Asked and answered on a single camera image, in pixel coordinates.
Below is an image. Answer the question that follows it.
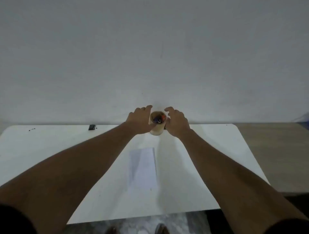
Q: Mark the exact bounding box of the person's right hand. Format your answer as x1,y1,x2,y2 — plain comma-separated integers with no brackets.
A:
164,107,192,139

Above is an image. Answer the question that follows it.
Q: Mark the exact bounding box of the person's left hand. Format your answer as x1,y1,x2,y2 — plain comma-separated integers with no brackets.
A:
124,105,157,135

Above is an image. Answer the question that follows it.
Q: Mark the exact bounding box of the wooden pen holder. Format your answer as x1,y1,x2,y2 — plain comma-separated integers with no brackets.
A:
148,111,167,136

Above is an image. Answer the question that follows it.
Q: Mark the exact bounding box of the white paper sheet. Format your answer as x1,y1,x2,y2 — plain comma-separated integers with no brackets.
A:
127,147,159,191

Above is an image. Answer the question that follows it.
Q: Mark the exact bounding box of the person's left forearm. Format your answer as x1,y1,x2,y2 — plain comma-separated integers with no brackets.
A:
0,121,136,234

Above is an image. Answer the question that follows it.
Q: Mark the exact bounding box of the person's right forearm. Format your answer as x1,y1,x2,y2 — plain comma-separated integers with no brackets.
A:
178,129,309,234

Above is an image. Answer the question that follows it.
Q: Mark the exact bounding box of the person's right leg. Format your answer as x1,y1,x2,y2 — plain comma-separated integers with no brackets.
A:
155,223,170,234

